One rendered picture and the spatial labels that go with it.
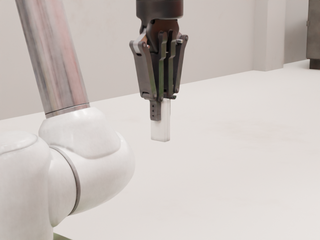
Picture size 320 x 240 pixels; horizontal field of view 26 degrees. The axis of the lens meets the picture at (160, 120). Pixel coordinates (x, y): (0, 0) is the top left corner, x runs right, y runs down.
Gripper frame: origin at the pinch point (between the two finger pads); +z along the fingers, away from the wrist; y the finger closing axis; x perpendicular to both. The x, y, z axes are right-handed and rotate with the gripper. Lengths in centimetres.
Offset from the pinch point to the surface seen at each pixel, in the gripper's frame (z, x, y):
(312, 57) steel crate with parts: 62, -200, -498
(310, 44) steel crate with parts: 50, -202, -497
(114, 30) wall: 24, -258, -290
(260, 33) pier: 40, -237, -467
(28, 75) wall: 46, -265, -212
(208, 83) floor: 73, -237, -382
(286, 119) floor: 72, -124, -298
